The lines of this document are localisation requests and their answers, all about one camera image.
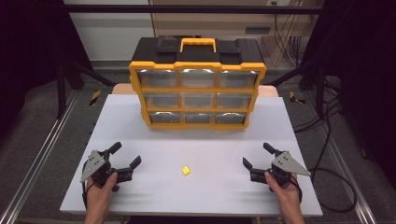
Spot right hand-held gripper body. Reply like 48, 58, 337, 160
249, 150, 312, 189

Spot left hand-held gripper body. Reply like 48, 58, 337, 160
79, 149, 134, 188

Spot clear plastic drawer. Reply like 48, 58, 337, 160
148, 111, 182, 124
137, 69, 178, 89

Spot yellow and black organizer case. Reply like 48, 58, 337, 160
128, 36, 268, 131

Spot person's right hand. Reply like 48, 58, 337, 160
264, 171, 303, 208

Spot person's left hand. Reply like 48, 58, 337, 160
85, 173, 120, 208

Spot yellow black hazard tape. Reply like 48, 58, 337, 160
89, 90, 103, 106
289, 91, 307, 105

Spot black metal stand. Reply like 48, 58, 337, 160
266, 59, 329, 118
55, 52, 117, 119

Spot grid of clear drawers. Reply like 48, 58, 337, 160
137, 68, 260, 124

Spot dark curtain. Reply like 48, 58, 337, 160
0, 0, 94, 141
303, 0, 396, 181

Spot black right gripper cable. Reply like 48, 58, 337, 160
290, 175, 304, 204

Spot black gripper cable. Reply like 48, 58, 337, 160
81, 182, 94, 210
290, 175, 304, 204

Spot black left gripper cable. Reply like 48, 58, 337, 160
81, 182, 94, 210

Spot aluminium floor rail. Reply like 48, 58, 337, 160
302, 91, 378, 224
0, 90, 80, 224

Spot bundle of black floor cables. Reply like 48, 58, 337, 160
292, 77, 344, 171

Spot black looped floor cable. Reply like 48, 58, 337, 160
309, 167, 358, 215

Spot hanging black wall cables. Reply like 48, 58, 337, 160
273, 12, 312, 67

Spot black horizontal frame bar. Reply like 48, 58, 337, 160
64, 4, 325, 15

